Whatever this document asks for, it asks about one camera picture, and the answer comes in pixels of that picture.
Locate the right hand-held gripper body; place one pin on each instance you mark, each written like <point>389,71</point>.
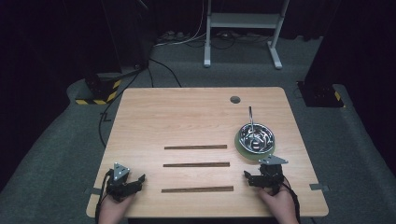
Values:
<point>271,175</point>

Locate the dark wooden chopstick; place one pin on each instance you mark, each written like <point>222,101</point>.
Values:
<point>197,189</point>
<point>196,164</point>
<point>195,147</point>

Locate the grey tape piece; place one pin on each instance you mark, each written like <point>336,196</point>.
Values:
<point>93,190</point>
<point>319,187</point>

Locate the shiny steel bowl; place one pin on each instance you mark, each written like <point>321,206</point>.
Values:
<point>257,140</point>

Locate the steel spoon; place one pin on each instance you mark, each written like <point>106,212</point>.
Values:
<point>251,115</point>

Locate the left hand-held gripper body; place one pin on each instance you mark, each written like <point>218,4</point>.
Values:
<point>119,185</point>

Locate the grey round table grommet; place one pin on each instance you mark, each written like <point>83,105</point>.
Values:
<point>235,99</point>

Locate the power strip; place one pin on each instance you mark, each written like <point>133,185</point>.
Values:
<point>171,35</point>

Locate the person's right hand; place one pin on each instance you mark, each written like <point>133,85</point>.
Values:
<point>281,208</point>

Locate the green round plate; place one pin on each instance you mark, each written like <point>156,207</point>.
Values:
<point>241,149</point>

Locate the white metal stand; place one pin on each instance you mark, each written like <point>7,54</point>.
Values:
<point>244,20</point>

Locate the yellow black striped stand base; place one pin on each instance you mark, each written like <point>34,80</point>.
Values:
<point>102,93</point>

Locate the person's left hand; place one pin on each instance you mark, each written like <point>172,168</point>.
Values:
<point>113,211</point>

